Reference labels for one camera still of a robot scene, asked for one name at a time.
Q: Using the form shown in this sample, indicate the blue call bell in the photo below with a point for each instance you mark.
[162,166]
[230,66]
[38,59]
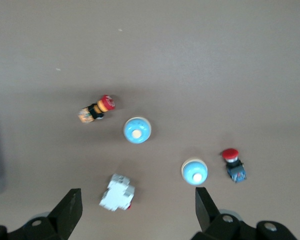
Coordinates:
[193,170]
[137,130]

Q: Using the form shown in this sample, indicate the red yellow emergency stop button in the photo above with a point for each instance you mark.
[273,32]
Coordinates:
[96,109]

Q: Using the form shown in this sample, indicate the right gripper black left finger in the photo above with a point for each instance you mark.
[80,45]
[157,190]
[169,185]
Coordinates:
[65,215]

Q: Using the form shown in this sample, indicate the red mushroom pushbutton switch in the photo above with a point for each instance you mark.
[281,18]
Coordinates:
[236,170]

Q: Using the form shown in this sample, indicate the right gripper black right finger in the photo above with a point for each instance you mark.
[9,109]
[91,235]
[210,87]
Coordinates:
[207,217]

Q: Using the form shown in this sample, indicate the brown table cover mat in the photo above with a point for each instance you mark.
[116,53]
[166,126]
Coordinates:
[165,62]

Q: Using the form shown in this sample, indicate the white circuit breaker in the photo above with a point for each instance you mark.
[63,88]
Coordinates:
[116,192]

